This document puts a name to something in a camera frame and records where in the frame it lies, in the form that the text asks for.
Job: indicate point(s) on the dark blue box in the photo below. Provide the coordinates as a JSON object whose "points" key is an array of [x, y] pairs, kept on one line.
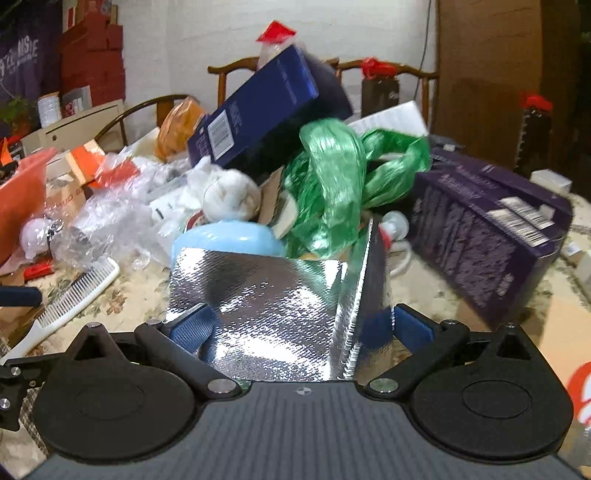
{"points": [[258, 110]]}

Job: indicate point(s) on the white orange printed bag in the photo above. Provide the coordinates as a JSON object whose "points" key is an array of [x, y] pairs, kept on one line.
{"points": [[581, 392]]}

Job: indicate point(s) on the white canister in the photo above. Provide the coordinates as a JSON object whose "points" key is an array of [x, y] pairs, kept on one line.
{"points": [[48, 110]]}

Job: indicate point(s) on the purple wall banner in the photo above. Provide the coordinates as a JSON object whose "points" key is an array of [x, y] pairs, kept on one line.
{"points": [[27, 60]]}

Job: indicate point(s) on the red white carton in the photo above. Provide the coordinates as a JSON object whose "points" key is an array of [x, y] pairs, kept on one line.
{"points": [[76, 104]]}

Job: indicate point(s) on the light blue bowl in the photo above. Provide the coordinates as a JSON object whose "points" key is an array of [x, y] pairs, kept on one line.
{"points": [[226, 240]]}

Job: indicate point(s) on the brown printed carton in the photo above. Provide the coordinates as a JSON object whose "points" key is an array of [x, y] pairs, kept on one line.
{"points": [[64, 203]]}

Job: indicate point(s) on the orange white packet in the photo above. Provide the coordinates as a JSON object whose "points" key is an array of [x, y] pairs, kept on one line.
{"points": [[83, 161]]}

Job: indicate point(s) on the white plastic comb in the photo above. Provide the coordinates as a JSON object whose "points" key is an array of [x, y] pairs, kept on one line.
{"points": [[78, 295]]}

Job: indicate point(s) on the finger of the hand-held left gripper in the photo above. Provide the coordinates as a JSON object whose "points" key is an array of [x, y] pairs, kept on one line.
{"points": [[18, 376], [21, 297]]}

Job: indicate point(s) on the purple printed box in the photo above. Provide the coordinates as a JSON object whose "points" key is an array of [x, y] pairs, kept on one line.
{"points": [[475, 240]]}

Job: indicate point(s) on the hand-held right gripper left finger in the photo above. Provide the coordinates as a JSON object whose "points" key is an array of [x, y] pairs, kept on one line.
{"points": [[194, 328]]}

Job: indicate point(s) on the floral cloth desktop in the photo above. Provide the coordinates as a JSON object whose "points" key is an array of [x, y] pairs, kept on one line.
{"points": [[134, 295]]}

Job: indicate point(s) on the dark bottle red cap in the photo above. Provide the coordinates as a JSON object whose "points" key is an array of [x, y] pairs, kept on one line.
{"points": [[533, 138], [378, 97]]}

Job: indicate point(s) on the silver foil bag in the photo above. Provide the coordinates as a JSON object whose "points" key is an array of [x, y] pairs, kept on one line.
{"points": [[277, 314]]}

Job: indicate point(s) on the potted plant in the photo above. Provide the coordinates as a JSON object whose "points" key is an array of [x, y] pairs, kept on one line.
{"points": [[16, 110]]}

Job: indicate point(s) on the white bulb red base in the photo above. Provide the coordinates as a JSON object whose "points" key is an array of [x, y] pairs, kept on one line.
{"points": [[395, 225]]}

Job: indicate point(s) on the orange plastic container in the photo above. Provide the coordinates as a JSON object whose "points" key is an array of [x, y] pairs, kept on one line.
{"points": [[23, 194]]}

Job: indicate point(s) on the yellow orange snack bag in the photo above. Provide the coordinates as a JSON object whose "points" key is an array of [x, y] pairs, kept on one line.
{"points": [[178, 129]]}

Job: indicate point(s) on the small red object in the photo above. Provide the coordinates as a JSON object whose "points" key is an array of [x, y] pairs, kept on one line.
{"points": [[39, 270]]}

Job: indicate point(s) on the clear snack bag red top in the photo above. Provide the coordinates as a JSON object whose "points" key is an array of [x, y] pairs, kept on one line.
{"points": [[272, 50]]}

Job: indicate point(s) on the small white box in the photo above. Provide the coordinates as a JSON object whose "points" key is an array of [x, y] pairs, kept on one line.
{"points": [[551, 180]]}

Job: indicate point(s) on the clear plastic wrap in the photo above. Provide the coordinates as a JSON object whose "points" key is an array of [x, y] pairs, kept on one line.
{"points": [[115, 217]]}

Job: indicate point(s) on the brown wooden cabinet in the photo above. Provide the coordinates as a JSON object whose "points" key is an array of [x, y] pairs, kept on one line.
{"points": [[489, 69]]}

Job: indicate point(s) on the flat brown cardboard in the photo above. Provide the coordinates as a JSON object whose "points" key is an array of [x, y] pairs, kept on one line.
{"points": [[554, 323]]}

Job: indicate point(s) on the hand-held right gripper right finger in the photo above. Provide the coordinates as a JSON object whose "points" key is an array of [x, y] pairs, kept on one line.
{"points": [[413, 325]]}

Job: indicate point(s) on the round wooden armchair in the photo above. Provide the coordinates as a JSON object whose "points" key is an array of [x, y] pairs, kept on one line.
{"points": [[164, 108]]}

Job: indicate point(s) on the white plush toy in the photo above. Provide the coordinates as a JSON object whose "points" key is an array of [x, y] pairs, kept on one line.
{"points": [[231, 194]]}

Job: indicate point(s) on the stack of red boxes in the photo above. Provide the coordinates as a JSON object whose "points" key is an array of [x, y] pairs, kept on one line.
{"points": [[92, 69]]}

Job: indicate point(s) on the high-back wooden chair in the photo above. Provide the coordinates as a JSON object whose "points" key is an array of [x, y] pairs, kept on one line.
{"points": [[231, 67], [411, 71]]}

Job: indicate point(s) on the green plastic ribbon bundle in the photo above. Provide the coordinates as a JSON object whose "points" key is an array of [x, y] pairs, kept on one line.
{"points": [[332, 184]]}

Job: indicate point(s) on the beige box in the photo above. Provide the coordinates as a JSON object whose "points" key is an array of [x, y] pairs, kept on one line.
{"points": [[78, 127]]}

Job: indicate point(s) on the white foam board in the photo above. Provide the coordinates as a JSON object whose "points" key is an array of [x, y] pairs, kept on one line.
{"points": [[397, 117]]}

